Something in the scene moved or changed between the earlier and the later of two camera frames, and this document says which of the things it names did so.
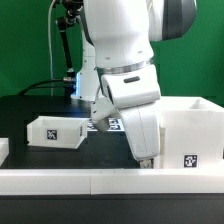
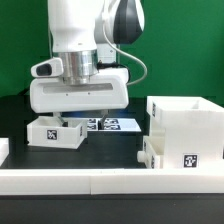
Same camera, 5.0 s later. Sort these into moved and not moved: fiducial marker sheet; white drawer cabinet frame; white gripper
Moved: white gripper
Not moved: white drawer cabinet frame; fiducial marker sheet
